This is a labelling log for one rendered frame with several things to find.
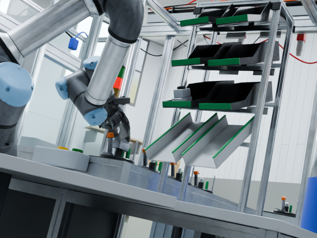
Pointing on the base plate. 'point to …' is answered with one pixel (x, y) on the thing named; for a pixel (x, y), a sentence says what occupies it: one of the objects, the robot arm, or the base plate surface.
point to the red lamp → (118, 83)
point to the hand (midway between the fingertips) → (123, 137)
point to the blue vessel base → (310, 206)
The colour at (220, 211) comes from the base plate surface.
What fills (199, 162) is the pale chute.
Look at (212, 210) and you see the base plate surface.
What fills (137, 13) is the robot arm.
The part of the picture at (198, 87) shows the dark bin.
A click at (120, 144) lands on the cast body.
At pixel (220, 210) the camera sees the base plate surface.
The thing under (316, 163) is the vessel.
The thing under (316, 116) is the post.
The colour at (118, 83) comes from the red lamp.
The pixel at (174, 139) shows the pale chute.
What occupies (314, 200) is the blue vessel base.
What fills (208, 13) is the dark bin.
